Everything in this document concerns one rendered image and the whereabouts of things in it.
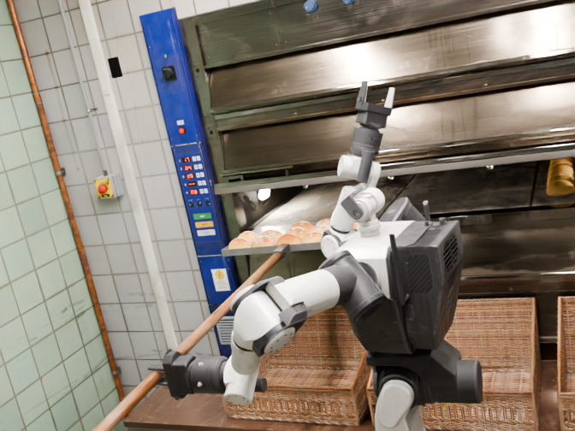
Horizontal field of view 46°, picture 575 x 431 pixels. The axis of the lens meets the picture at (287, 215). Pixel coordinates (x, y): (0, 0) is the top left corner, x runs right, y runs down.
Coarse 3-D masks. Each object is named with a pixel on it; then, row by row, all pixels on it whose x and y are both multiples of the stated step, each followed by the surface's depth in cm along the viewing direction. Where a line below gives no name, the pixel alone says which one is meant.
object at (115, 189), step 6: (108, 174) 307; (114, 174) 304; (96, 180) 304; (102, 180) 302; (108, 180) 301; (114, 180) 303; (120, 180) 306; (96, 186) 305; (108, 186) 302; (114, 186) 302; (120, 186) 306; (108, 192) 303; (114, 192) 302; (120, 192) 306; (102, 198) 306
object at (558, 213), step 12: (552, 204) 244; (564, 204) 242; (432, 216) 259; (444, 216) 256; (456, 216) 254; (468, 216) 252; (480, 216) 250; (492, 216) 248; (504, 216) 247; (516, 216) 245; (528, 216) 244; (540, 216) 242; (552, 216) 240; (564, 216) 239; (252, 228) 295
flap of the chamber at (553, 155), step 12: (516, 156) 225; (528, 156) 223; (540, 156) 222; (552, 156) 220; (564, 156) 219; (396, 168) 242; (408, 168) 240; (420, 168) 238; (432, 168) 237; (444, 168) 235; (456, 168) 233; (288, 180) 259; (300, 180) 257; (312, 180) 255; (324, 180) 253; (336, 180) 251; (216, 192) 273; (228, 192) 271
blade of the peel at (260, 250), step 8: (376, 216) 273; (288, 224) 289; (312, 224) 281; (256, 232) 287; (224, 248) 264; (240, 248) 259; (248, 248) 257; (256, 248) 256; (264, 248) 255; (272, 248) 254; (296, 248) 250; (304, 248) 249; (312, 248) 248; (320, 248) 247; (224, 256) 262
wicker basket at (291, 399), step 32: (320, 320) 283; (288, 352) 291; (320, 352) 284; (352, 352) 278; (288, 384) 276; (320, 384) 271; (352, 384) 266; (256, 416) 255; (288, 416) 249; (320, 416) 243; (352, 416) 238
